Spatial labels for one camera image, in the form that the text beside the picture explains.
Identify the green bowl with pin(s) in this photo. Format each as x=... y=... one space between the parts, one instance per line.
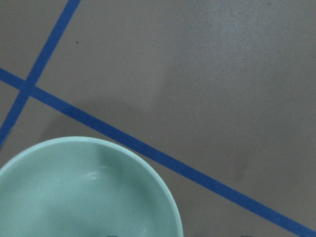
x=84 y=187

